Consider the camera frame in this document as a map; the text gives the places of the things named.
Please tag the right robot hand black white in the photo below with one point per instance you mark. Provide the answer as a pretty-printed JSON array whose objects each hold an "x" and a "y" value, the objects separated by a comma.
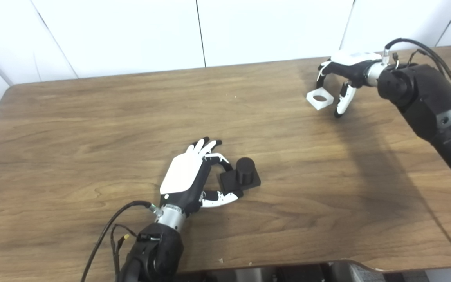
[{"x": 352, "y": 68}]

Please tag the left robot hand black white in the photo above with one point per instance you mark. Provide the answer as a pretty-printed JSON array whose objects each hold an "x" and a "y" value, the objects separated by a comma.
[{"x": 182, "y": 172}]

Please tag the white square piece with hole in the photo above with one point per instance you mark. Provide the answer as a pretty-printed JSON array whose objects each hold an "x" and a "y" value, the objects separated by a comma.
[{"x": 319, "y": 105}]

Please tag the black peg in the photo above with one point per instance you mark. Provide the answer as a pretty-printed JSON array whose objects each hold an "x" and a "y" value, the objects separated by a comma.
[{"x": 245, "y": 172}]

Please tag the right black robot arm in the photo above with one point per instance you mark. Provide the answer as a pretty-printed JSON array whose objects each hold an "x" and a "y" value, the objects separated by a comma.
[{"x": 437, "y": 109}]

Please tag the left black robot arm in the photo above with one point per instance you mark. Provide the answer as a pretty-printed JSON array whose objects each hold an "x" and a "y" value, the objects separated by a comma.
[{"x": 155, "y": 250}]

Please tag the black glossy robot chest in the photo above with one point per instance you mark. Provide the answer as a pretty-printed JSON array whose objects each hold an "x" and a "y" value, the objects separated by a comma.
[{"x": 288, "y": 274}]

